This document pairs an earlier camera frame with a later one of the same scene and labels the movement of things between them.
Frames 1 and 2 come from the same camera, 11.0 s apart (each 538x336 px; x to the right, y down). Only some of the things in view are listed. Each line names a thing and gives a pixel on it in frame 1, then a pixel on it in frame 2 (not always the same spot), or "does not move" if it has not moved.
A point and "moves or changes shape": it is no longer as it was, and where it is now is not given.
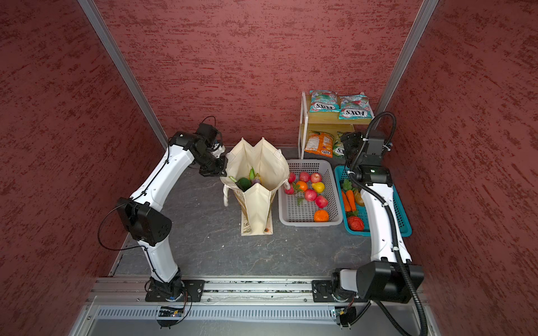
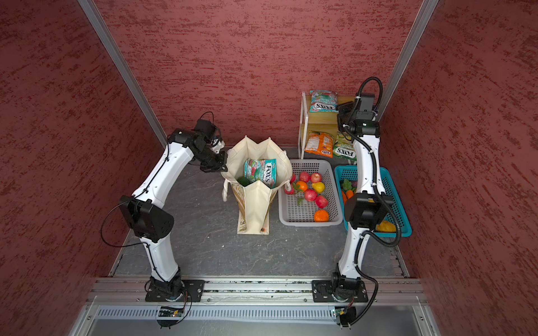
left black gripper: (220, 171) does not move
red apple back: (304, 176) does not move
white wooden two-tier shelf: (328, 121) does not move
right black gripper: (349, 139) → (343, 108)
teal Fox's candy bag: (354, 107) moves or changes shape
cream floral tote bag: (256, 205) does not move
